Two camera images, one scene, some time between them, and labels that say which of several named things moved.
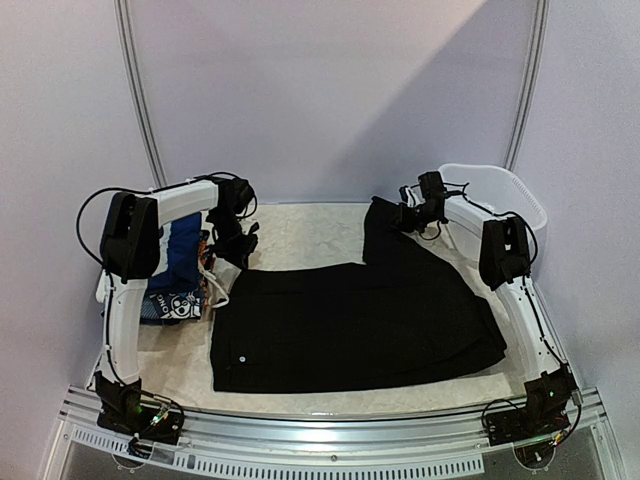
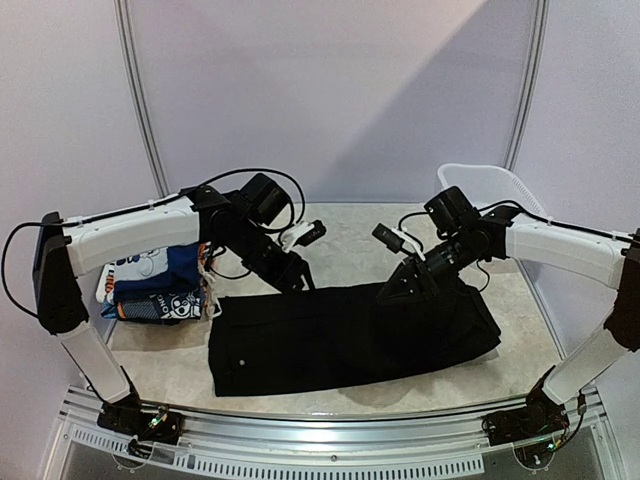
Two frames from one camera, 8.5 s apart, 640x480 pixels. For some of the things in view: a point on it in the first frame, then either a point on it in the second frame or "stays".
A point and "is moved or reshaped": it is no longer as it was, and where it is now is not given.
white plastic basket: (478, 193) stays
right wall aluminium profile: (529, 82) stays
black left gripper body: (231, 243) → (282, 277)
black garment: (403, 315) is moved or reshaped
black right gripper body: (405, 217) → (422, 273)
